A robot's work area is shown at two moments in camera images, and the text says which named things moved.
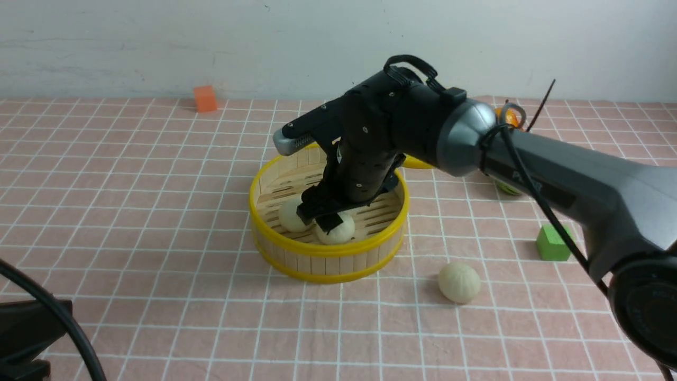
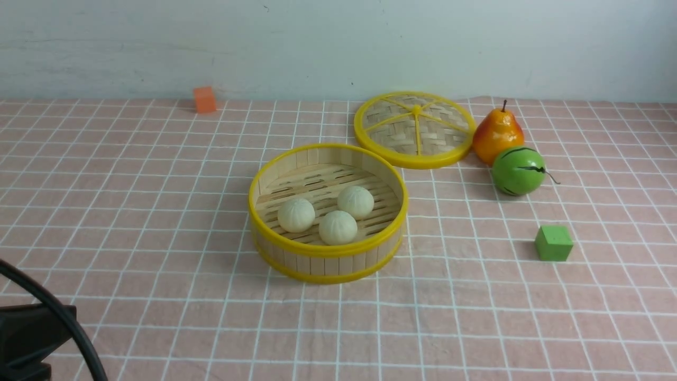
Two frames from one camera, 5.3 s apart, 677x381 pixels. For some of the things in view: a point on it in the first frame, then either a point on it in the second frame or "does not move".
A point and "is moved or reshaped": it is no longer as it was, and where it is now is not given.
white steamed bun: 459,283 is moved or reshaped
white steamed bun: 288,217 does not move
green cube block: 551,245 does not move
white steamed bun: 341,233 does not move
